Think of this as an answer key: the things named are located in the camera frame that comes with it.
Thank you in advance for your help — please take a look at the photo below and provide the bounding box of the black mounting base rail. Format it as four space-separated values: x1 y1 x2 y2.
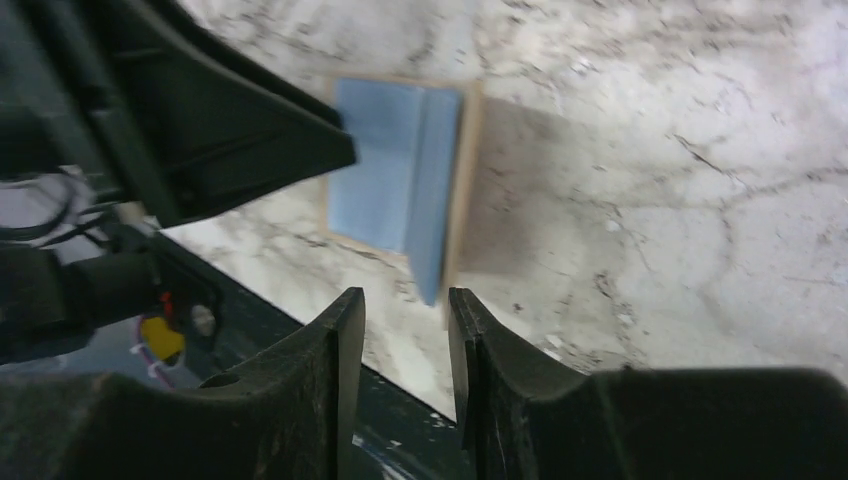
151 234 473 479

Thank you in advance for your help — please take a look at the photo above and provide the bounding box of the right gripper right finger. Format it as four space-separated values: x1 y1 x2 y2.
448 288 847 479

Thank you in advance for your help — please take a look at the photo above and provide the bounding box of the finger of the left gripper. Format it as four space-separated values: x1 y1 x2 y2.
19 1 355 227

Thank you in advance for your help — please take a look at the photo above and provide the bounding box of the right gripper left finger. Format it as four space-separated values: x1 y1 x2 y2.
1 287 366 479

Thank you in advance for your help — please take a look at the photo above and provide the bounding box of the beige leather card holder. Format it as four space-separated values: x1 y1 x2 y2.
323 75 484 306

